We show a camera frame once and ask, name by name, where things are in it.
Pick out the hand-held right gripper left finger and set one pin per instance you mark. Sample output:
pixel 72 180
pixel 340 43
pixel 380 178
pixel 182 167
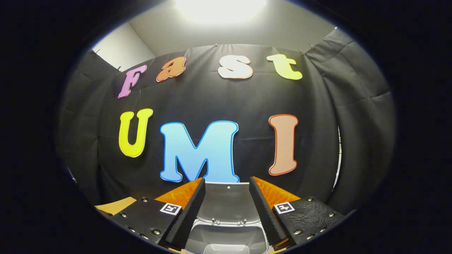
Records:
pixel 190 218

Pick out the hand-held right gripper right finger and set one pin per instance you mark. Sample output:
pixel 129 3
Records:
pixel 266 218

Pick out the white desktop garbage bin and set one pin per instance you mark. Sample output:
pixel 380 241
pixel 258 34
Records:
pixel 226 204

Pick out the black backdrop cloth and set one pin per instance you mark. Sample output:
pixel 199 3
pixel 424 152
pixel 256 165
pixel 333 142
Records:
pixel 212 95

